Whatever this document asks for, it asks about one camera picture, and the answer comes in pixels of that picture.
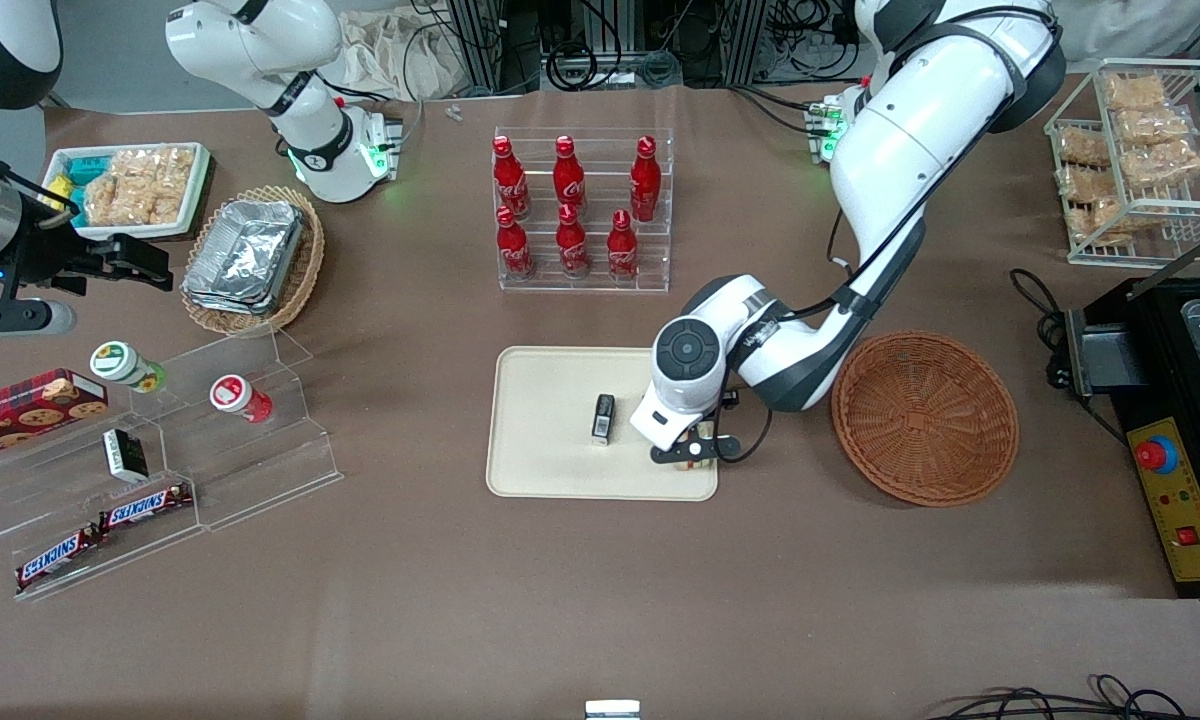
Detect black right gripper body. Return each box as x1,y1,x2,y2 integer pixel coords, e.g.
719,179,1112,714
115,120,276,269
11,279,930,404
0,224,117,299

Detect white rectangular snack tray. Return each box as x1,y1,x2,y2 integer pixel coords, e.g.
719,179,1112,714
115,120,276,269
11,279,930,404
41,142,212,242

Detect beige plastic tray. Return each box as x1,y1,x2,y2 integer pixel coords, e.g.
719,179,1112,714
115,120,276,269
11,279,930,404
486,346,719,502

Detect oval light wicker basket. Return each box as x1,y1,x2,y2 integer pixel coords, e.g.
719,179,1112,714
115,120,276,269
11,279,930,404
180,185,326,338

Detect round brown wicker basket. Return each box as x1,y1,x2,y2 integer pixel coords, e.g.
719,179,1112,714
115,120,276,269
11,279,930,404
831,331,1020,508

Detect clear bags of rice crackers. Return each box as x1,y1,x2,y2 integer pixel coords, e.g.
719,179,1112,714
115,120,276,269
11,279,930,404
83,147,197,228

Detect green lidded cup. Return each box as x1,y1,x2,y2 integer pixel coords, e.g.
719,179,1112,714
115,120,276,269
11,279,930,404
89,340,168,394

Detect teal snack packet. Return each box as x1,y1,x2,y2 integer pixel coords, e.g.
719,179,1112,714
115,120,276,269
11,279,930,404
58,153,113,188

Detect stacked aluminium foil containers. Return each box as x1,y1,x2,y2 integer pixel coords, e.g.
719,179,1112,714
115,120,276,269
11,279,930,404
181,199,307,317

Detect red tartan cookie box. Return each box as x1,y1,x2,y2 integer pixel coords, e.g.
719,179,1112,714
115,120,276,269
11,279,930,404
0,369,110,463

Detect red lidded cup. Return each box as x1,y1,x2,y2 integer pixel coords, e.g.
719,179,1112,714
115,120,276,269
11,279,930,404
209,374,274,424

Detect clear acrylic bottle rack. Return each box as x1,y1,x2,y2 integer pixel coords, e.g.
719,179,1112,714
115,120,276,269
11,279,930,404
492,126,676,294

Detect red cola bottle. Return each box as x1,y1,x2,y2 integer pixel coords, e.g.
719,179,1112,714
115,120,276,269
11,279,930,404
606,209,641,282
630,135,663,224
556,203,592,279
492,136,532,222
553,135,588,217
495,206,536,282

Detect small black white box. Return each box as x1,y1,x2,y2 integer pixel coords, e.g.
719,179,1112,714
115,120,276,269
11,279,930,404
102,427,150,484

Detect clear acrylic stepped shelf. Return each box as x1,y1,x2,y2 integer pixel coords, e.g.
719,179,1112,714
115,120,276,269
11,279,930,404
0,324,344,603

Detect snickers chocolate bar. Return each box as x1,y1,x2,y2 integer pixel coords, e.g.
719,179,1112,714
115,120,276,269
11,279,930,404
14,526,102,592
97,482,195,532

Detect beige cloth bag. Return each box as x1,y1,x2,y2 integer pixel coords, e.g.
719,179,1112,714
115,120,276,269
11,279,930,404
334,8,473,102

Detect clear bag of fried snack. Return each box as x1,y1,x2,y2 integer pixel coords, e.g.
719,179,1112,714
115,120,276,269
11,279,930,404
1059,164,1121,203
1104,72,1168,112
1073,197,1138,247
1113,106,1193,147
1118,139,1200,188
1056,126,1112,167

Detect red emergency stop button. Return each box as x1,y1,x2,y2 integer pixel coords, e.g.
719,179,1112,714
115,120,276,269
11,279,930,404
1135,435,1180,475

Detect black appliance with metal pan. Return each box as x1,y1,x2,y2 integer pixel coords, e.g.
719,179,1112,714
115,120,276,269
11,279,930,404
1064,274,1200,471

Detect black power cable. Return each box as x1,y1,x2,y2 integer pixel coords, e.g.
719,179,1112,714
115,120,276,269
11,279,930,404
1009,267,1073,393

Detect coiled black cable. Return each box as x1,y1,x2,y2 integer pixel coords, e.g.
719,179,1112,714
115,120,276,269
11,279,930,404
544,40,601,93

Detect aluminium frame with cables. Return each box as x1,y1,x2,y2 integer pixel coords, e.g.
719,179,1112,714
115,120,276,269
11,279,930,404
405,0,866,96

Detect bundle of black cables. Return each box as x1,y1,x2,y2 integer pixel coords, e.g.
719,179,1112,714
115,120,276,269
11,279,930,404
922,674,1200,720

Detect white wire rack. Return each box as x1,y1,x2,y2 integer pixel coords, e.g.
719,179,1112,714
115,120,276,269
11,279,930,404
1044,57,1200,268

